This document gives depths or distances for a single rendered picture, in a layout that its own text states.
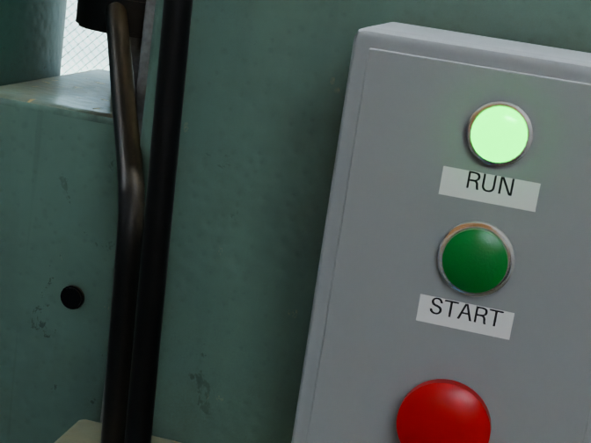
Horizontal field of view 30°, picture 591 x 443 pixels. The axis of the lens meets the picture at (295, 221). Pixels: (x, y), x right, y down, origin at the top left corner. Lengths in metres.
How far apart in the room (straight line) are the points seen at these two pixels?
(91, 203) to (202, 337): 0.09
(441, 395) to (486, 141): 0.08
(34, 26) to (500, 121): 0.29
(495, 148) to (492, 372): 0.07
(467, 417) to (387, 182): 0.08
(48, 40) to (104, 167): 0.11
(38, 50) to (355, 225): 0.25
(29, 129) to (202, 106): 0.10
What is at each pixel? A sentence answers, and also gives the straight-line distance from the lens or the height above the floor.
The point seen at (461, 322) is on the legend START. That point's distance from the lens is 0.36.
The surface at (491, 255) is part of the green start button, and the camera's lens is 0.34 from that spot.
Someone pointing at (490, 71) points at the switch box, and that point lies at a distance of 0.34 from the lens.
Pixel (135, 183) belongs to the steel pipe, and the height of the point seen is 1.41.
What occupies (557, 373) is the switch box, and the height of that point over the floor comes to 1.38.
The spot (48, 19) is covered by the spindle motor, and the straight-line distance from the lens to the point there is 0.57.
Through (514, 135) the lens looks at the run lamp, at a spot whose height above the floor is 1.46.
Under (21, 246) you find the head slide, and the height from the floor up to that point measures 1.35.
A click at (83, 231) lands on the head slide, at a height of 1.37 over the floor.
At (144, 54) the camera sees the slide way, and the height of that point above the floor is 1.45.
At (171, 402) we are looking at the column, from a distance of 0.46.
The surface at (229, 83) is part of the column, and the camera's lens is 0.42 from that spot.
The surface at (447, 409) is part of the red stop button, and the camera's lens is 0.36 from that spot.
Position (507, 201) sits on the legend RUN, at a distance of 0.35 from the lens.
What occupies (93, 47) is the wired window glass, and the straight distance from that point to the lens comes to 2.07.
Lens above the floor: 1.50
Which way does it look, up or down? 14 degrees down
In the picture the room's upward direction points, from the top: 8 degrees clockwise
